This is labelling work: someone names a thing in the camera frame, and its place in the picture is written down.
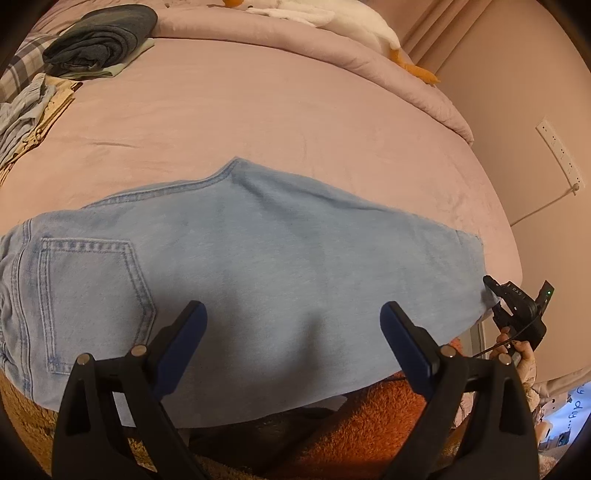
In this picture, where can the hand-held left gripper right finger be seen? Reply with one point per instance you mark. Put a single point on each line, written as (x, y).
(408, 350)

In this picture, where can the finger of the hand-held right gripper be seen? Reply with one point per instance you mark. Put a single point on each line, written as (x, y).
(499, 316)
(493, 285)

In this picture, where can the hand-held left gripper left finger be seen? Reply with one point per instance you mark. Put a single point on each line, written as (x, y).
(184, 341)

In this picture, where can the light blue denim pants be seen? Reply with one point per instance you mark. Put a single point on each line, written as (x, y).
(254, 277)

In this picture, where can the person's right forearm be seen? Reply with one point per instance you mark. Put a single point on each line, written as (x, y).
(531, 387)

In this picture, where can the folded dark denim pants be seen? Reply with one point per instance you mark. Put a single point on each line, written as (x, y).
(97, 39)

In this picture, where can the person's right hand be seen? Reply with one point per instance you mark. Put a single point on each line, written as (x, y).
(517, 350)

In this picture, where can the orange fuzzy cloth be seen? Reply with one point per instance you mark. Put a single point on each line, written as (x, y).
(369, 429)

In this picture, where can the white printed cloth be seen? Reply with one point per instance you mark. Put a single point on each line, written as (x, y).
(565, 420)

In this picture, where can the beige shaggy rug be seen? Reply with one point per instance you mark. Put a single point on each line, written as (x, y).
(27, 424)

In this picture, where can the pink curtain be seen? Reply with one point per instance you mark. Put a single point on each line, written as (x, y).
(443, 32)

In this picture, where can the folded cream printed garment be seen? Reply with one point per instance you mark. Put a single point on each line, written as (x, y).
(53, 108)

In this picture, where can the pink quilt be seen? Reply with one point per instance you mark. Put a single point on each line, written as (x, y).
(323, 69)

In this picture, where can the folded light blue denim garment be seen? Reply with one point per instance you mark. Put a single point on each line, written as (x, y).
(23, 115)

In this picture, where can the folded pale green garment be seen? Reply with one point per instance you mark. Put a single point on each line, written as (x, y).
(124, 62)

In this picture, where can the white goose plush toy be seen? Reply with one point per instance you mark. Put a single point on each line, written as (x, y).
(351, 21)

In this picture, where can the plaid pillow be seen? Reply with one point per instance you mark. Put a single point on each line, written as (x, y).
(23, 64)

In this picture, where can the white wall socket strip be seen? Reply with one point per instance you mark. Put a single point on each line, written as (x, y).
(558, 154)

